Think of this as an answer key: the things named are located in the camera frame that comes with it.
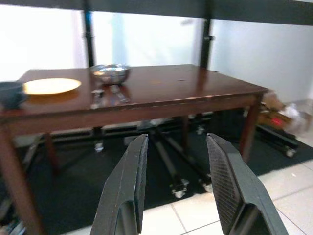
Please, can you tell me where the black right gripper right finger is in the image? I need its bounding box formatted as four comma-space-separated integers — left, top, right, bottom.
205, 133, 290, 235

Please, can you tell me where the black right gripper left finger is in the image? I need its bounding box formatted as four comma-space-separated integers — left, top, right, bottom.
90, 133, 149, 235

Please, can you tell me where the black floor mat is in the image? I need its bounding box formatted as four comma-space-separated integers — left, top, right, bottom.
0, 123, 313, 234

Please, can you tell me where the black wheeled stand base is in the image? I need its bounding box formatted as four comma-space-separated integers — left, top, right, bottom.
146, 126, 214, 199
254, 123, 300, 158

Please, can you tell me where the cardboard box with red label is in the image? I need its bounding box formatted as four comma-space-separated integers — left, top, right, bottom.
256, 92, 295, 129

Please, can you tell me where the clear plastic bag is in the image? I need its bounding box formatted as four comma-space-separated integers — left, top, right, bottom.
281, 102, 313, 134

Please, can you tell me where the silver metal fork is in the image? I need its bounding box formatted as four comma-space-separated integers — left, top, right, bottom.
109, 84, 130, 104
90, 89, 105, 110

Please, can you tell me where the shiny steel bowl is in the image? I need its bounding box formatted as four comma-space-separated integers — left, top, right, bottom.
89, 64, 131, 86

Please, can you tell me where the brown wooden table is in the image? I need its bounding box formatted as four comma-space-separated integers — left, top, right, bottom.
0, 64, 270, 235

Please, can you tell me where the yellow plate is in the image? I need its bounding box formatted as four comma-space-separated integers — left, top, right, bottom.
23, 78, 82, 95

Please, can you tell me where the dark blue bowl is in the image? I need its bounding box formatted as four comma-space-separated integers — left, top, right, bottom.
0, 81, 28, 110

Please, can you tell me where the black stand pole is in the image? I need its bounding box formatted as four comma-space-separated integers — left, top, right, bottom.
198, 0, 214, 70
82, 0, 96, 69

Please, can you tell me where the black overhead beam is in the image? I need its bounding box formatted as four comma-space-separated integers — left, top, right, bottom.
0, 0, 313, 25

